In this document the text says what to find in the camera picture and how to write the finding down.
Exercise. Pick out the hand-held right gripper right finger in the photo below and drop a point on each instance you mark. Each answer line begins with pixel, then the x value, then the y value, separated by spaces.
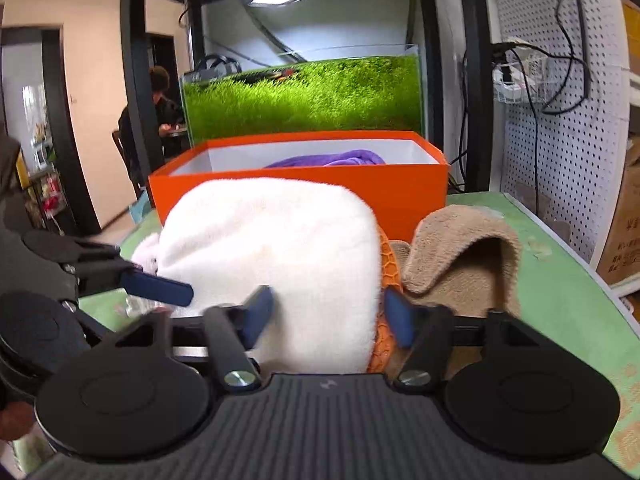
pixel 400 320

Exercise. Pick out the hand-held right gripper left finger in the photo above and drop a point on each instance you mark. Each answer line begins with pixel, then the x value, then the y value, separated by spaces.
pixel 257 315

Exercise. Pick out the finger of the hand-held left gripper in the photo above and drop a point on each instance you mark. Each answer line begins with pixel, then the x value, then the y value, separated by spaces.
pixel 160 287

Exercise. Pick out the white plush rabbit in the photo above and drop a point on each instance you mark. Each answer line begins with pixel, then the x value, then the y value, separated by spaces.
pixel 147 255

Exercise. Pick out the orange honeycomb mat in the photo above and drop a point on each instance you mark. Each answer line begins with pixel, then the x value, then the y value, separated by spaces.
pixel 390 265

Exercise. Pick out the white towel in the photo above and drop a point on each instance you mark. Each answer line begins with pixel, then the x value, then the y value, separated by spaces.
pixel 280 260

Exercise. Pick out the orange box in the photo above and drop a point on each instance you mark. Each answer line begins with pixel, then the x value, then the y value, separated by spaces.
pixel 410 195

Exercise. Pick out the purple towel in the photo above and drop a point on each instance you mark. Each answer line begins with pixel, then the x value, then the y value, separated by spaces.
pixel 330 158

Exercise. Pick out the beige towel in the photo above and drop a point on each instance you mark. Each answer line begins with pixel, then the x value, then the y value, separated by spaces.
pixel 465 260

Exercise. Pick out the cluttered shelf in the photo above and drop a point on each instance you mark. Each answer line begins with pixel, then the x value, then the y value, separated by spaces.
pixel 45 185

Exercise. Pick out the green printed table mat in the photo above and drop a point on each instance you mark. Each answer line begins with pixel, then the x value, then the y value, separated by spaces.
pixel 550 280

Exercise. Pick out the aquarium with green plants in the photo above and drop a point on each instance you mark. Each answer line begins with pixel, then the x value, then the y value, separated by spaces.
pixel 305 100

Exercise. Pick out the white pegboard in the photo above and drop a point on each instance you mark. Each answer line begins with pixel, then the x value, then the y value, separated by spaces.
pixel 555 135

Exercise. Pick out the cardboard box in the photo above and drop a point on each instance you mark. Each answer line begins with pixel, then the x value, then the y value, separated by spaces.
pixel 622 220

